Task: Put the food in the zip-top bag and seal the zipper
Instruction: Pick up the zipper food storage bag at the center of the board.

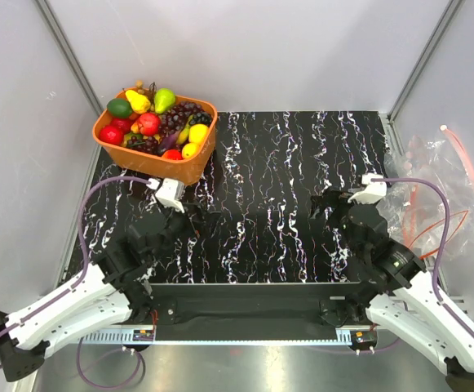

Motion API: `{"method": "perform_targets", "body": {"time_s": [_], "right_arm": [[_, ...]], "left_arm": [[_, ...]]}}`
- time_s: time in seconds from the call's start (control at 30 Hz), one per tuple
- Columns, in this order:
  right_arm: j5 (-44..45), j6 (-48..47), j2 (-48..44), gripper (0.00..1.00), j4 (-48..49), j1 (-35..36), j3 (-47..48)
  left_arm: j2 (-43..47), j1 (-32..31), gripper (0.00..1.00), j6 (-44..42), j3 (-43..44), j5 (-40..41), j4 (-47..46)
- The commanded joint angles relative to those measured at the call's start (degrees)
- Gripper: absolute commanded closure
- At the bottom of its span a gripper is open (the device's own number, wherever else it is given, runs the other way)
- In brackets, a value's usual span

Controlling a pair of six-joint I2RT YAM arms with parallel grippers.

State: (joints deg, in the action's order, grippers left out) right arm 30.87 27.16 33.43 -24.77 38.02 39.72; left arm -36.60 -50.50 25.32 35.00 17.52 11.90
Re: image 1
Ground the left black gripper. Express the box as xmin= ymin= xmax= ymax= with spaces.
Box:
xmin=148 ymin=202 xmax=221 ymax=264

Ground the red apple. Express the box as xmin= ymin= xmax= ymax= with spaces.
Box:
xmin=136 ymin=113 xmax=161 ymax=136

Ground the purple grape bunch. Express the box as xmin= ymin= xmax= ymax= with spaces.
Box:
xmin=159 ymin=100 xmax=203 ymax=136

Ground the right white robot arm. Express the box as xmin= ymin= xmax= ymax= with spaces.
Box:
xmin=311 ymin=190 xmax=474 ymax=391

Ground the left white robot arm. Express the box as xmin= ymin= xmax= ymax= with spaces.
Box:
xmin=0 ymin=203 xmax=206 ymax=382

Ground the pile of zip bags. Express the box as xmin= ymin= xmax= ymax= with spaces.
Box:
xmin=377 ymin=125 xmax=474 ymax=261

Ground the orange plastic fruit basket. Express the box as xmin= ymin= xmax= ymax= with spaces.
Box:
xmin=92 ymin=95 xmax=218 ymax=185

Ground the red tomato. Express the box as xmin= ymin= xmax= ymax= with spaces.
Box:
xmin=162 ymin=149 xmax=183 ymax=161

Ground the dark grape bunch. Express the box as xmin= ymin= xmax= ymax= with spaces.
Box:
xmin=126 ymin=135 xmax=159 ymax=155

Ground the small yellow lemon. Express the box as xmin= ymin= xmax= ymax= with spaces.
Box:
xmin=181 ymin=142 xmax=200 ymax=159

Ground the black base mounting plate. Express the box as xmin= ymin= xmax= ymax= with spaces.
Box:
xmin=151 ymin=283 xmax=370 ymax=345

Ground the red round fruit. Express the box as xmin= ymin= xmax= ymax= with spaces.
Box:
xmin=98 ymin=125 xmax=124 ymax=145

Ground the black grape cluster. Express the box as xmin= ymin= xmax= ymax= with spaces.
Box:
xmin=188 ymin=111 xmax=212 ymax=127

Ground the yellow pear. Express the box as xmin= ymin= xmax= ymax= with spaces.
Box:
xmin=125 ymin=90 xmax=151 ymax=114

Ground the dark green avocado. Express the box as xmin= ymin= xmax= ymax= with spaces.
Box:
xmin=106 ymin=98 xmax=133 ymax=119

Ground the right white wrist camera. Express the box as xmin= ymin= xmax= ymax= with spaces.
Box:
xmin=348 ymin=173 xmax=387 ymax=204

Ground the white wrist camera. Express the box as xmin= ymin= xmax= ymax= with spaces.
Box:
xmin=147 ymin=178 xmax=185 ymax=213
xmin=348 ymin=173 xmax=387 ymax=204

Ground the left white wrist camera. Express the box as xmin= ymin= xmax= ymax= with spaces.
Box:
xmin=147 ymin=178 xmax=185 ymax=213

